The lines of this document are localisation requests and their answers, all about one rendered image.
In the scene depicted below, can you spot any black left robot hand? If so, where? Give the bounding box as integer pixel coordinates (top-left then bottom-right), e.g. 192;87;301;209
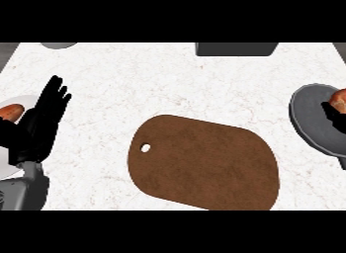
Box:
0;74;73;167

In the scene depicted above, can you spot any grey frying pan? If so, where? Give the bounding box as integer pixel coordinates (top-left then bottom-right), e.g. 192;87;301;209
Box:
288;82;346;193

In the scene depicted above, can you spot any brown wooden cutting board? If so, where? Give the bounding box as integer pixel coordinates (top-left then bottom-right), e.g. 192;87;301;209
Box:
127;114;282;211

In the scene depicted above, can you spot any grey round object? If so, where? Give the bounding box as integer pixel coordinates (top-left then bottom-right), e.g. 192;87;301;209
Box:
39;42;79;50

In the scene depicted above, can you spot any dark grey appliance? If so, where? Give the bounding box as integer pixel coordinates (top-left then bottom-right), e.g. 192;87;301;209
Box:
193;42;280;57

